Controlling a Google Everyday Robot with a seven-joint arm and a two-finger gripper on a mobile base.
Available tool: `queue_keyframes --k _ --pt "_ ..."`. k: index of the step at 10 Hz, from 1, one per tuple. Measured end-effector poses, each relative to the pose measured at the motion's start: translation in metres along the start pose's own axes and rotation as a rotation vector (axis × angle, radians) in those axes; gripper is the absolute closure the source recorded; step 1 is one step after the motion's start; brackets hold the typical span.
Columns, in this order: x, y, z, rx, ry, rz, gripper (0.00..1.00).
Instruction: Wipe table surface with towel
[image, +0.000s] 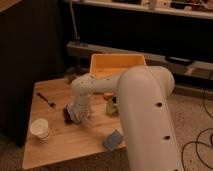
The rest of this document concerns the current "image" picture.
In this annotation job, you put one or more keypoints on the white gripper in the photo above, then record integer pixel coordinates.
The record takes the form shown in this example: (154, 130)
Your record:
(79, 113)

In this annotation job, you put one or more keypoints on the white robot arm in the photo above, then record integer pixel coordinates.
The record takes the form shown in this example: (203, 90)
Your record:
(147, 126)

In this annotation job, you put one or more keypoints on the blue towel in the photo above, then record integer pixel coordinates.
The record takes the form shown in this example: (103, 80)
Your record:
(113, 140)

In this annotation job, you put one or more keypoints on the dark grape bunch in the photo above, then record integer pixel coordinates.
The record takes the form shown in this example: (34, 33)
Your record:
(67, 113)

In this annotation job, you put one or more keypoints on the dark metal spoon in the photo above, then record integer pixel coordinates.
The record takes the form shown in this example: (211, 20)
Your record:
(51, 104)

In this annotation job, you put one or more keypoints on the red small object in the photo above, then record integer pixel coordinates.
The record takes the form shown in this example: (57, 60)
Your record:
(108, 96)

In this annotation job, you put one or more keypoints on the green pear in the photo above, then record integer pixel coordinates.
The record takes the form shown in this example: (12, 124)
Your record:
(111, 108)

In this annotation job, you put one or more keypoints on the white paper cup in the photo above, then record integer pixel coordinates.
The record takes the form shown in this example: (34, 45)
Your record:
(40, 129)

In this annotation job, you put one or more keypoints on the orange plastic bin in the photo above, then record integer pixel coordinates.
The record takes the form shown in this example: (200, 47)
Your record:
(103, 65)

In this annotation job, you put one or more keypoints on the long low shelf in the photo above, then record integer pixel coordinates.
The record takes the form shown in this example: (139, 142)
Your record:
(196, 69)

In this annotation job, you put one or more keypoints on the metal pole stand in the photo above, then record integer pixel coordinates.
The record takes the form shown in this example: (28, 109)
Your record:
(76, 35)

